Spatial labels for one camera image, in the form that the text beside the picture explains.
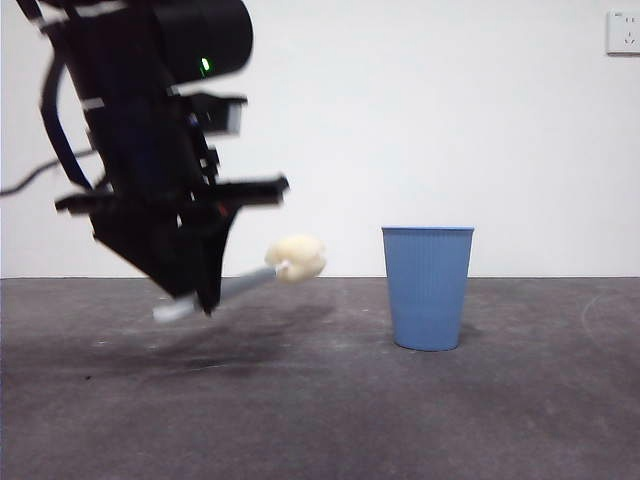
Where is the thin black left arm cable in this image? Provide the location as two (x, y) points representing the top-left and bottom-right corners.
(0, 149), (99, 197)

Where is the blue ribbed plastic cup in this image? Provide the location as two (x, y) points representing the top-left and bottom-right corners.
(381, 225), (476, 352)

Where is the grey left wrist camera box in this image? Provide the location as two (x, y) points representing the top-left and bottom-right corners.
(192, 92), (249, 137)

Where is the white wall socket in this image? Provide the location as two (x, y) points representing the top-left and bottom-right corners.
(606, 10), (640, 56)

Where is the grey cup brush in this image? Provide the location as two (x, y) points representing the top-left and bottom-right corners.
(152, 234), (327, 323)

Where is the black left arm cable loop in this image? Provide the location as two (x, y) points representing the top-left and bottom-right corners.
(38, 62), (97, 191)

